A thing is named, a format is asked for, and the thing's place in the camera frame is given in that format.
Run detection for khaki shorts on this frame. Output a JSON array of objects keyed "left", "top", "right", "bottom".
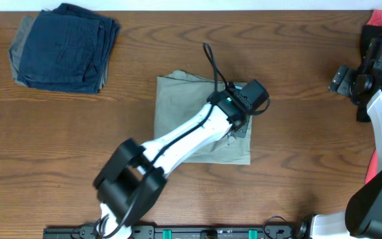
[{"left": 154, "top": 70, "right": 252, "bottom": 165}]

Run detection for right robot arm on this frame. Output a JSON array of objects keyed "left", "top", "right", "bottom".
[{"left": 306, "top": 38, "right": 382, "bottom": 239}]

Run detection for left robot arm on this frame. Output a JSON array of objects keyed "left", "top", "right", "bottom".
[{"left": 93, "top": 80, "right": 270, "bottom": 238}]

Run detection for black garment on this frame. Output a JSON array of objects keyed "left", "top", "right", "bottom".
[{"left": 356, "top": 25, "right": 382, "bottom": 123}]

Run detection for coral red garment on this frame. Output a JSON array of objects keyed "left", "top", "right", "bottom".
[{"left": 365, "top": 9, "right": 382, "bottom": 184}]

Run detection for folded navy blue shorts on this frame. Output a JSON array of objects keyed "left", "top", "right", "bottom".
[{"left": 17, "top": 3, "right": 121, "bottom": 94}]

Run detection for folded grey garment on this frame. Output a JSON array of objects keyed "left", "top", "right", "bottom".
[{"left": 8, "top": 16, "right": 34, "bottom": 86}]

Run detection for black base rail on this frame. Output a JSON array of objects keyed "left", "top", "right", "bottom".
[{"left": 42, "top": 224, "right": 308, "bottom": 239}]

